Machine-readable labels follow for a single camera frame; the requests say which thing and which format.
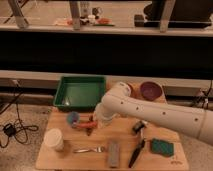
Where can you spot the red chili pepper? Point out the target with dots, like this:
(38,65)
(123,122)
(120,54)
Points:
(85,125)

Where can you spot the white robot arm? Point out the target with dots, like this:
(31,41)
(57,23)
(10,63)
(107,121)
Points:
(194,122)

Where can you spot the green plastic tray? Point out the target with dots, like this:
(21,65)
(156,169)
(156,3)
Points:
(81,93)

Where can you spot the brown bowl with white inside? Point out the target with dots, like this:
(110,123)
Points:
(132,91)

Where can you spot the purple bowl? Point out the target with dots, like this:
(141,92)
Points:
(150,91)

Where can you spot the blue plastic cup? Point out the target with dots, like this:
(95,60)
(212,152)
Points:
(73,118)

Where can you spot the bunch of dark grapes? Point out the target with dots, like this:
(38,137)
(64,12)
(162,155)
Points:
(89,130)

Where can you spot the grey rectangular block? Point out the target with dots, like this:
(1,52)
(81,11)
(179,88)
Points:
(113,154)

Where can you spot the wooden table board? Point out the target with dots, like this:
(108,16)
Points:
(119,130)

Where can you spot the silver metal fork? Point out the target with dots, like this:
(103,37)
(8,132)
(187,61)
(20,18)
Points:
(98,149)

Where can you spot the cluttered background items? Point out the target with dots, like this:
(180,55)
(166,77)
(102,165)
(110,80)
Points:
(90,20)

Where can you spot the white paper cup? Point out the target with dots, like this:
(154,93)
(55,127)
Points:
(53,139)

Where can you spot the green scrubbing sponge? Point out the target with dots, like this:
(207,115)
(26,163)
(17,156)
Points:
(162,147)

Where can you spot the black power adapter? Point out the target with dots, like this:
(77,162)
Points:
(9,130)

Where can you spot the black handled knife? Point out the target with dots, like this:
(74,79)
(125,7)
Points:
(137,149)

